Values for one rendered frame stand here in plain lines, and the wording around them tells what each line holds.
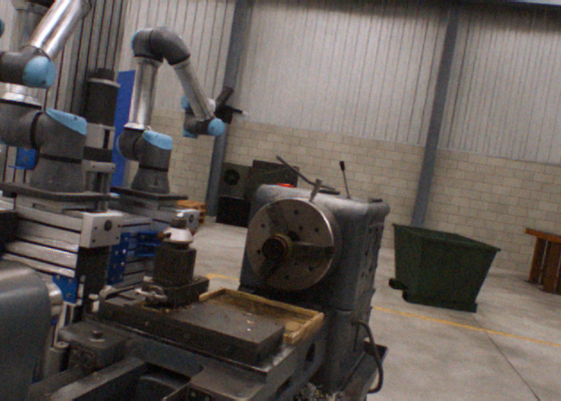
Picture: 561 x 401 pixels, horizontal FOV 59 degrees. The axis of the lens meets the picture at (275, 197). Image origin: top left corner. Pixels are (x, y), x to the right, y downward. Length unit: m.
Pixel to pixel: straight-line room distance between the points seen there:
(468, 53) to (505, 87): 1.10
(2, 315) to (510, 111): 11.85
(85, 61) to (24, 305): 1.28
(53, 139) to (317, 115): 10.53
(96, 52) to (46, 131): 0.45
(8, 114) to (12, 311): 1.00
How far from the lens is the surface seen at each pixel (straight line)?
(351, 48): 12.10
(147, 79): 2.09
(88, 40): 1.87
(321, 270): 1.65
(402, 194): 11.65
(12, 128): 1.60
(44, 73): 1.32
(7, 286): 0.68
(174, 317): 1.13
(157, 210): 1.91
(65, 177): 1.55
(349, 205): 1.80
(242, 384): 1.02
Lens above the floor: 1.32
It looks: 3 degrees down
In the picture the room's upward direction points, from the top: 9 degrees clockwise
